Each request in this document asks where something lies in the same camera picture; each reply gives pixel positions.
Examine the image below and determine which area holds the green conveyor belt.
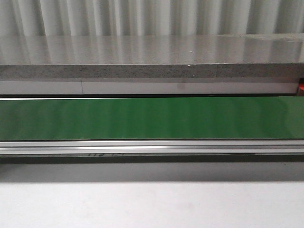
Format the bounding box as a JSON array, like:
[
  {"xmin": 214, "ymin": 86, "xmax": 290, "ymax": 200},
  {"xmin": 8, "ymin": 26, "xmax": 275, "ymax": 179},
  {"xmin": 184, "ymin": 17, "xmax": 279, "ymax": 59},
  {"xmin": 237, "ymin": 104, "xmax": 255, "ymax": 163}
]
[{"xmin": 0, "ymin": 96, "xmax": 304, "ymax": 164}]

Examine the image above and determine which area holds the grey speckled stone counter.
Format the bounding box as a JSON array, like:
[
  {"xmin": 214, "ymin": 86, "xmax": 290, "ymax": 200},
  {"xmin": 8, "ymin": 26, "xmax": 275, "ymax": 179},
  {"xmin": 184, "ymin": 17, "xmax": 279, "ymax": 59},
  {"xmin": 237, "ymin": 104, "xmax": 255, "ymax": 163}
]
[{"xmin": 0, "ymin": 33, "xmax": 304, "ymax": 95}]

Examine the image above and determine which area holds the red plastic tray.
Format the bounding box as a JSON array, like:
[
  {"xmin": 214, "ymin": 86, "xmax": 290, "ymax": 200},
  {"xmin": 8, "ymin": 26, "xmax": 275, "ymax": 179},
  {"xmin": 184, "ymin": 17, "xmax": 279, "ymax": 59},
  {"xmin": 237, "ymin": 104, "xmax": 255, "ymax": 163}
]
[{"xmin": 297, "ymin": 78, "xmax": 304, "ymax": 96}]

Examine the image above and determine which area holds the white corrugated curtain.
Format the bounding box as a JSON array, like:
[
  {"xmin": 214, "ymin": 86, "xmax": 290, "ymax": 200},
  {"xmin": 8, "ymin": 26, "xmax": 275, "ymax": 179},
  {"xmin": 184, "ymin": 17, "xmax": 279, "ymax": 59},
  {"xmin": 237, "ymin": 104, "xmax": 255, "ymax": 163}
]
[{"xmin": 0, "ymin": 0, "xmax": 304, "ymax": 36}]

